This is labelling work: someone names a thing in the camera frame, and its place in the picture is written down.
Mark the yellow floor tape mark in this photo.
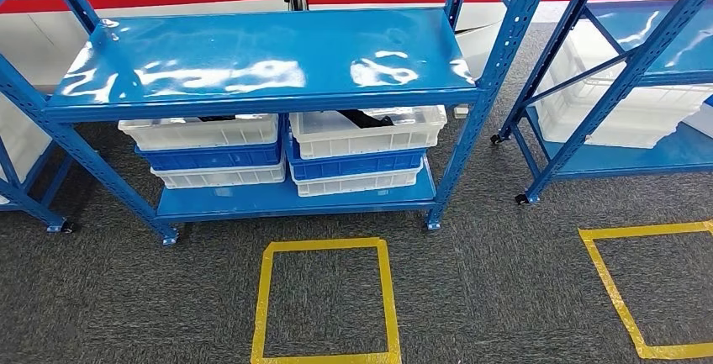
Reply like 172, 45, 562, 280
250, 236, 404, 364
577, 219, 713, 361

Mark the large white plastic bin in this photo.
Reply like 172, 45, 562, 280
0, 93, 55, 207
531, 18, 713, 150

